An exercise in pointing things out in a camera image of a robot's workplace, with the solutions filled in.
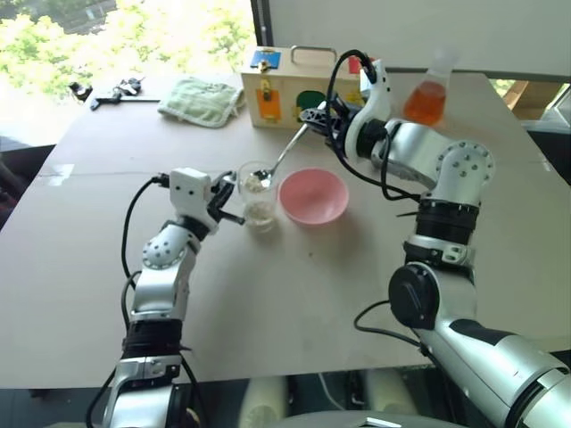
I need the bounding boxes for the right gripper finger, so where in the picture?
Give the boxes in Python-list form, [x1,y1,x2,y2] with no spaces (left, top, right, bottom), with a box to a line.
[307,121,335,143]
[298,101,336,127]

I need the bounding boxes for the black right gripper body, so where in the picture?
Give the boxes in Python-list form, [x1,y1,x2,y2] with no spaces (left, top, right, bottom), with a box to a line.
[324,95,363,157]

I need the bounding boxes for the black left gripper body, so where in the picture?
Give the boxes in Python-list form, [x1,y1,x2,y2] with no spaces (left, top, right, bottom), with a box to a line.
[205,181,235,223]

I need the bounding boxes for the clear glass mug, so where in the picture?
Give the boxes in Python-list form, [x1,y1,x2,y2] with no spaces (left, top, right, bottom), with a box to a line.
[235,160,281,234]

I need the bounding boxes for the metal spoon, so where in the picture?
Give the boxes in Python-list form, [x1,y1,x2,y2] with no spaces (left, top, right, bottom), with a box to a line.
[248,121,311,189]

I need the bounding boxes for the white oatmeal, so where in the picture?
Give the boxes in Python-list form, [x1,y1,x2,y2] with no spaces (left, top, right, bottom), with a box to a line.
[244,199,275,225]

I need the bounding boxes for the pink bowl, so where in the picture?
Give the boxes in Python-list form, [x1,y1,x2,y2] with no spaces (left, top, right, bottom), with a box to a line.
[277,167,351,226]

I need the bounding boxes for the wooden latch box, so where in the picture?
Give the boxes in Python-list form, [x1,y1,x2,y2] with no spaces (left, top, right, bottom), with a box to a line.
[240,44,378,131]

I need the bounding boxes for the green towel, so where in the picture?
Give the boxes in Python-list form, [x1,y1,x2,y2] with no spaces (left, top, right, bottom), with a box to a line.
[156,76,246,131]

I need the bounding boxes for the glass flask with orange liquid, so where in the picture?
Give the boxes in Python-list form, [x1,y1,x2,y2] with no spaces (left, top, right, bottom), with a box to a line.
[402,44,461,129]

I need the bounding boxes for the black metal bar tool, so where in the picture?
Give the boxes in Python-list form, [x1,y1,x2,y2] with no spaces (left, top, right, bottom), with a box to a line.
[90,95,161,111]

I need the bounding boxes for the black key bunch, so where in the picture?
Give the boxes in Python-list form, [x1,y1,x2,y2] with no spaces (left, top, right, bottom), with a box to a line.
[111,76,146,97]

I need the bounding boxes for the brown wooden piece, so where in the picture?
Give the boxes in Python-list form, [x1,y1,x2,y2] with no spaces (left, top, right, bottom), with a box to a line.
[502,79,533,113]

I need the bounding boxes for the white rounded cylinder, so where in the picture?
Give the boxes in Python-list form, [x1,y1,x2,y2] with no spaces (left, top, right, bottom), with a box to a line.
[237,375,292,428]
[360,368,418,423]

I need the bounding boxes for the dark chair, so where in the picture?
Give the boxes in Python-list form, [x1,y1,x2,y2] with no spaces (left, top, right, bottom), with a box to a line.
[0,144,58,232]

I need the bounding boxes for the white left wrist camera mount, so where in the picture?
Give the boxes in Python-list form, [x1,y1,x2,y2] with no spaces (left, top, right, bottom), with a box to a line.
[168,167,220,236]

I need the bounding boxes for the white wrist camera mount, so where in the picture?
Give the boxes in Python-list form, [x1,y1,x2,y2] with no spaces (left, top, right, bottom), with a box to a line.
[343,57,394,161]
[168,167,220,236]

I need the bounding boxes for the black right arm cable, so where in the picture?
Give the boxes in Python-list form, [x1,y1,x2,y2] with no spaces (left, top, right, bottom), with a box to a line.
[353,300,430,358]
[324,48,423,202]

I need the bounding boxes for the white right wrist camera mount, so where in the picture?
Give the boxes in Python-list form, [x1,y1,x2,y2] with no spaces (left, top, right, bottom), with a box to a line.
[343,57,394,161]

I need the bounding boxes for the dark window frame post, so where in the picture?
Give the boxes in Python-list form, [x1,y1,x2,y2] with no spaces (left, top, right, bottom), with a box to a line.
[249,0,275,50]

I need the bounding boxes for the thin white cable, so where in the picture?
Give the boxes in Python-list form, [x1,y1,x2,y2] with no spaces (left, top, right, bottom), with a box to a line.
[317,373,342,405]

